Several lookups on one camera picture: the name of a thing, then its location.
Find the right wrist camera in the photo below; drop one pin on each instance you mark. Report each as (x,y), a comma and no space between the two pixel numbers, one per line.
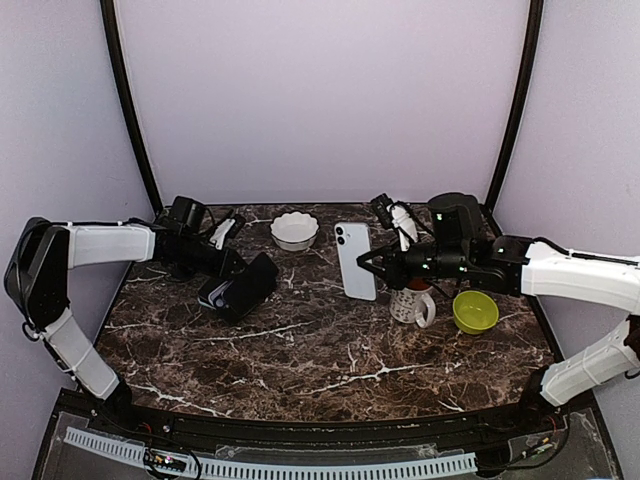
(396,215)

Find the lime green bowl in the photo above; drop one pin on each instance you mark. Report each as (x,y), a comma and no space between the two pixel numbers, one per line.
(474,312)

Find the black front rail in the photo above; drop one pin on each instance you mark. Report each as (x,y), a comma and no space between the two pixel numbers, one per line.
(480,427)

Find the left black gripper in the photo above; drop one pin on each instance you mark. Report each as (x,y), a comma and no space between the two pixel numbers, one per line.
(225,264)

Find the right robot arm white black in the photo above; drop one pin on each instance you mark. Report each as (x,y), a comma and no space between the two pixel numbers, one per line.
(456,247)

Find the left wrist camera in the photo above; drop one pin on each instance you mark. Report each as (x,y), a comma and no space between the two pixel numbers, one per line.
(226,229)

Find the black phone case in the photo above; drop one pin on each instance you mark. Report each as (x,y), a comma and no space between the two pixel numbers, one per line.
(248,290)

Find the white fluted ceramic bowl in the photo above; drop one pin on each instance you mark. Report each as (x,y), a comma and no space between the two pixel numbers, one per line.
(295,231)

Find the stacked phone with teal edge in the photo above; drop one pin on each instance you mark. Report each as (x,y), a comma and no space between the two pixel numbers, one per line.
(213,294)

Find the light blue smartphone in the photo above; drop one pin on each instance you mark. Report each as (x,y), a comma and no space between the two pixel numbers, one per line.
(353,240)

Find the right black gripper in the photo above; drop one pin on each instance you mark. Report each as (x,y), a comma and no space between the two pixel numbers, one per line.
(393,273)

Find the white patterned mug yellow inside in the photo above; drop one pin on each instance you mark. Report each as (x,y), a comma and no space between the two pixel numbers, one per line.
(413,305)

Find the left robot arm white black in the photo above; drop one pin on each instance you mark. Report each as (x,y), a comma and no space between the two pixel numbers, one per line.
(36,278)

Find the white slotted cable duct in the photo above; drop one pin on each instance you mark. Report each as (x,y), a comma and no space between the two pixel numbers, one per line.
(244,463)

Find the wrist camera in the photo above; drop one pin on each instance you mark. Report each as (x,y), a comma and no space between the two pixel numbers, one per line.
(226,229)
(396,215)

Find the left black frame post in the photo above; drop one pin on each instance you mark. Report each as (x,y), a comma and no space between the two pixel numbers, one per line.
(126,101)

